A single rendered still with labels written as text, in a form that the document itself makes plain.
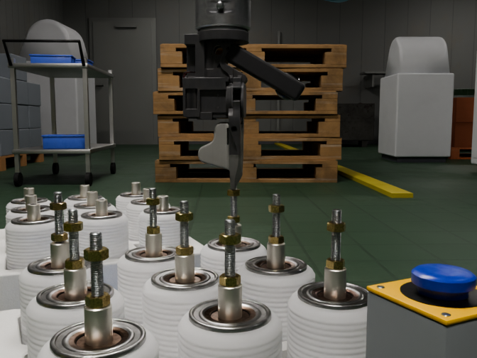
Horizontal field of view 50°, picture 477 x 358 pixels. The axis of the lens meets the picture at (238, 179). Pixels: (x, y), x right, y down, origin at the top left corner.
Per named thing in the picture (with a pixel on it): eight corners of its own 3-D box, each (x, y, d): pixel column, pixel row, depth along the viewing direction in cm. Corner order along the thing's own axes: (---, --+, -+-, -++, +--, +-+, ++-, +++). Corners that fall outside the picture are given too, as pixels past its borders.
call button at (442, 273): (439, 287, 37) (441, 259, 36) (488, 305, 33) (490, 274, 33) (397, 295, 35) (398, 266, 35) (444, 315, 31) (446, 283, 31)
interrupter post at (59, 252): (50, 272, 61) (48, 245, 61) (50, 266, 63) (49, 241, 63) (71, 270, 62) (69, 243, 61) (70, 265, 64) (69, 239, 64)
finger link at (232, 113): (229, 154, 71) (229, 91, 71) (241, 154, 71) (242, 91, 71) (226, 155, 67) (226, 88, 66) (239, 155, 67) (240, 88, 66)
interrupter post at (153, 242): (166, 256, 68) (165, 231, 68) (157, 260, 66) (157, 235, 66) (150, 253, 69) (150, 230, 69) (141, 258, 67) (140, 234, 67)
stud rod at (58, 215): (54, 253, 62) (52, 192, 61) (62, 251, 63) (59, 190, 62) (57, 254, 62) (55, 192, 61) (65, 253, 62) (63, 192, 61)
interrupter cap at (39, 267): (25, 280, 58) (25, 275, 58) (29, 263, 65) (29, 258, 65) (94, 274, 60) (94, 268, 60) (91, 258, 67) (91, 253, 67)
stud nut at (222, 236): (243, 243, 46) (243, 234, 46) (228, 246, 45) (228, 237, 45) (231, 239, 47) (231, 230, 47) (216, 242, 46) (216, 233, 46)
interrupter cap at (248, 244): (264, 253, 70) (264, 248, 70) (209, 255, 69) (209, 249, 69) (256, 240, 77) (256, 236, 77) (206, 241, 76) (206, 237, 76)
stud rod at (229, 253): (237, 301, 46) (237, 219, 46) (228, 303, 46) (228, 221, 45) (231, 298, 47) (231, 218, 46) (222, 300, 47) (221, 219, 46)
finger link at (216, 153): (199, 188, 72) (199, 122, 71) (241, 188, 71) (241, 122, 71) (196, 190, 69) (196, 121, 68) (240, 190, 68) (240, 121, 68)
